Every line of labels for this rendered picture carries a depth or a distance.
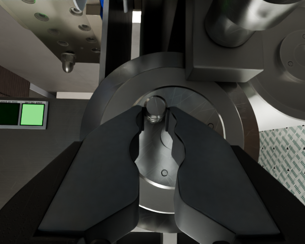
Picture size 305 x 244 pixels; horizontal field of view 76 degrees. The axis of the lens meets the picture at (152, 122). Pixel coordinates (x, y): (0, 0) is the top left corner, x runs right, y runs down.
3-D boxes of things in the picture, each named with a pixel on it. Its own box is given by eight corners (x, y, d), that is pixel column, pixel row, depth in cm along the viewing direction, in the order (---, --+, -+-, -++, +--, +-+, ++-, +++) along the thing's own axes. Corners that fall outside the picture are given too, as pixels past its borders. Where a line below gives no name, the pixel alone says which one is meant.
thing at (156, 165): (174, 213, 13) (99, 134, 14) (171, 205, 15) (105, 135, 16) (248, 136, 14) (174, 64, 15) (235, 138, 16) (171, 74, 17)
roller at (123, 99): (241, 68, 16) (248, 214, 15) (183, 116, 42) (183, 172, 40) (101, 64, 16) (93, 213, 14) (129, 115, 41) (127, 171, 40)
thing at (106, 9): (114, -95, 20) (104, 84, 17) (131, 37, 43) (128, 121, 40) (109, -95, 20) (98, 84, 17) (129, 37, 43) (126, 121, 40)
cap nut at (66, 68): (73, 53, 48) (71, 69, 48) (78, 59, 52) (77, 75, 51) (58, 52, 48) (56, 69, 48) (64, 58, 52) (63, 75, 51)
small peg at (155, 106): (171, 114, 11) (147, 121, 11) (166, 120, 14) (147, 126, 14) (163, 91, 11) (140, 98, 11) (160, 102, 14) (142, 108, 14)
